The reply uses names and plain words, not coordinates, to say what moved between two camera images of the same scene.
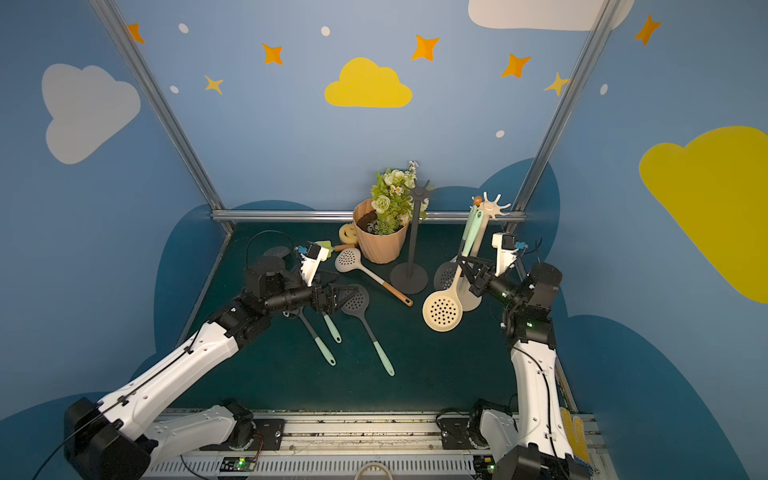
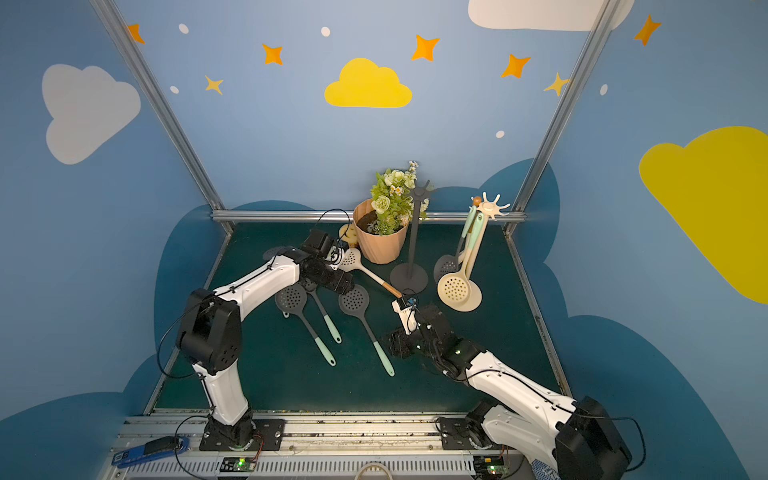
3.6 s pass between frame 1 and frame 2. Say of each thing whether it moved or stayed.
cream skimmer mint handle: moved
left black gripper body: moved
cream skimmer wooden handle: stayed
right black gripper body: moved
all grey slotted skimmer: stayed
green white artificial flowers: stayed
